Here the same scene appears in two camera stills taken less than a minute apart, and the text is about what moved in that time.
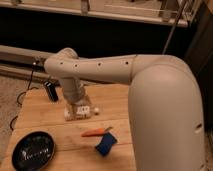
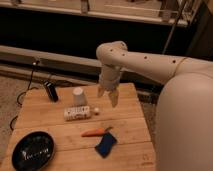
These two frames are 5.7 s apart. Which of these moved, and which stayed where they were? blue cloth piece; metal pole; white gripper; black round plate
Moved: white gripper
Stayed: black round plate; metal pole; blue cloth piece
